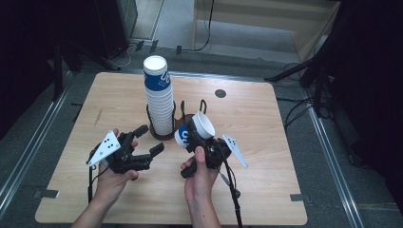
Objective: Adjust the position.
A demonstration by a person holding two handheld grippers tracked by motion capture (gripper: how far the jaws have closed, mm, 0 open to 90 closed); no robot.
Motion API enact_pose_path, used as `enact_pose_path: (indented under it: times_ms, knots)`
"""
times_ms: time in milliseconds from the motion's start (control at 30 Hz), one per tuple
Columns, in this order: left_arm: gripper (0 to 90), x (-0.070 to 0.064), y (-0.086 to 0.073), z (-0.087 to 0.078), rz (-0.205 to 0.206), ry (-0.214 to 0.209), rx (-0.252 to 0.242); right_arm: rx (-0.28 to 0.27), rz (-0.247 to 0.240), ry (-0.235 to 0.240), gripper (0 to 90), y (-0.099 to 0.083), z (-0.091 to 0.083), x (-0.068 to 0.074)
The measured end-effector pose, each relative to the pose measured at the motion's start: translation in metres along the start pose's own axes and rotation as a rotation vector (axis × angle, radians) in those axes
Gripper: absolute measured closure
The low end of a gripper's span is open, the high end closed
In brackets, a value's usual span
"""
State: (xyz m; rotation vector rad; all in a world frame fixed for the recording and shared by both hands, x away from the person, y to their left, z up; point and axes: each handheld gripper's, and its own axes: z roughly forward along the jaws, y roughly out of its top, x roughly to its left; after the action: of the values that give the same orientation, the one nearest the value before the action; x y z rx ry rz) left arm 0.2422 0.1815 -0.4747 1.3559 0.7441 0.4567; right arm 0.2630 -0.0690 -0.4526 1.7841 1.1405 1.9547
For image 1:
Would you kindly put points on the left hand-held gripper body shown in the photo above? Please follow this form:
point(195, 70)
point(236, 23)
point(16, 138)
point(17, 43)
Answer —
point(123, 155)

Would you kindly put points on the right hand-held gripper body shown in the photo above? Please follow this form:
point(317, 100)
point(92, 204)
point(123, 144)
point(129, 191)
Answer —
point(218, 152)

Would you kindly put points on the single blue white cup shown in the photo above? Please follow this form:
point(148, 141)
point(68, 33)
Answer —
point(202, 126)

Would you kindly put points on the stack of paper cups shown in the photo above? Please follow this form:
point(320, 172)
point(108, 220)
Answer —
point(159, 98)

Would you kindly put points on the person's left hand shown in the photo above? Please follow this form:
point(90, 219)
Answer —
point(111, 182)

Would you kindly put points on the person's right hand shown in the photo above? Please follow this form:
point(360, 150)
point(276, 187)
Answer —
point(199, 180)

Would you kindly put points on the dark round table grommet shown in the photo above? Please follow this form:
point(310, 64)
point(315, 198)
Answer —
point(220, 93)

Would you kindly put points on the grey tape piece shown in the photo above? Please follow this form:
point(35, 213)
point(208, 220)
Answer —
point(297, 197)
point(47, 193)

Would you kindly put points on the black stand leg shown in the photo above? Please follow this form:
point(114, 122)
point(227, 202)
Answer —
point(95, 58)

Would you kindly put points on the black upright stand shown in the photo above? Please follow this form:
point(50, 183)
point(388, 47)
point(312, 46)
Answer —
point(58, 69)

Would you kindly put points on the dark cabinet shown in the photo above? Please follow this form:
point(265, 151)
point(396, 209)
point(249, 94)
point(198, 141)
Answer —
point(117, 25)

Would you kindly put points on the black angled stand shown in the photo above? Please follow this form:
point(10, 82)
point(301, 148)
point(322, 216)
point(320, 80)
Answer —
point(318, 82)

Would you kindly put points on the light wooden shelf unit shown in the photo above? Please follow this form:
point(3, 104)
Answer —
point(269, 19)

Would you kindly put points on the metal floor rail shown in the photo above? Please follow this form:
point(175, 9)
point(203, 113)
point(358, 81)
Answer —
point(31, 139)
point(332, 164)

